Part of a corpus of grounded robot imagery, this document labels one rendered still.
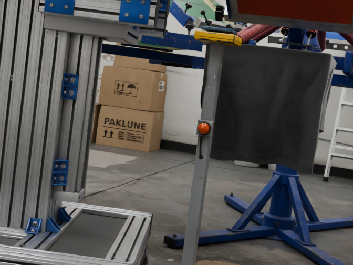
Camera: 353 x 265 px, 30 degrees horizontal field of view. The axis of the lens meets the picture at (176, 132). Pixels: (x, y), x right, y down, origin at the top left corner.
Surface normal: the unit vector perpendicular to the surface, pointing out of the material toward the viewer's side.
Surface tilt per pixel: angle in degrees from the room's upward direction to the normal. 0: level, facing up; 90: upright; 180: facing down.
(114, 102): 92
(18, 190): 90
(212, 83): 90
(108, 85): 91
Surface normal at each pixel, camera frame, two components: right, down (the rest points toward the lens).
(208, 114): -0.27, 0.04
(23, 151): -0.04, 0.07
